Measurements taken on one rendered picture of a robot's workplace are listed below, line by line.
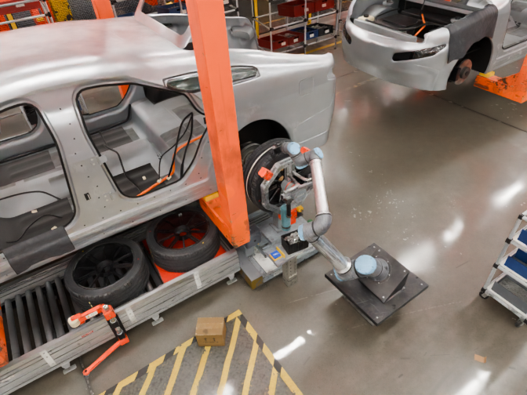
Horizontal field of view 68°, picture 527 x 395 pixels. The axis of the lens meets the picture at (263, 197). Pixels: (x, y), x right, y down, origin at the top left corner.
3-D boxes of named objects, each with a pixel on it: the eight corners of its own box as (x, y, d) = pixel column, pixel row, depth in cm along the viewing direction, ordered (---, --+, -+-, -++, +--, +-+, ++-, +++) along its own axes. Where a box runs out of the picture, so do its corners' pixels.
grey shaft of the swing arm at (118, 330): (129, 335, 327) (110, 300, 295) (130, 340, 324) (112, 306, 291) (118, 341, 324) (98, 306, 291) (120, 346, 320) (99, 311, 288)
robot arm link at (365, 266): (383, 275, 303) (375, 271, 290) (363, 279, 313) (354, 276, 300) (379, 256, 310) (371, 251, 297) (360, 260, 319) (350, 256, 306)
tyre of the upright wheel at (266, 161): (309, 141, 369) (255, 132, 326) (325, 152, 353) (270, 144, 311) (283, 201, 394) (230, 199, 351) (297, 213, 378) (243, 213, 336)
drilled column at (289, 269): (291, 275, 372) (290, 245, 345) (297, 282, 365) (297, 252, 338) (282, 280, 368) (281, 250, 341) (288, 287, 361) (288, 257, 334)
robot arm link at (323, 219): (329, 230, 262) (316, 143, 289) (313, 234, 269) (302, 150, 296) (337, 233, 271) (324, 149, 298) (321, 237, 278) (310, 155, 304)
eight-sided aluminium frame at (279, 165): (310, 194, 371) (311, 146, 336) (314, 198, 367) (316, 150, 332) (262, 218, 350) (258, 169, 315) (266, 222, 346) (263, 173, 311)
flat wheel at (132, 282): (106, 327, 309) (96, 310, 294) (57, 291, 339) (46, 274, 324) (165, 271, 349) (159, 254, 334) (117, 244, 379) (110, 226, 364)
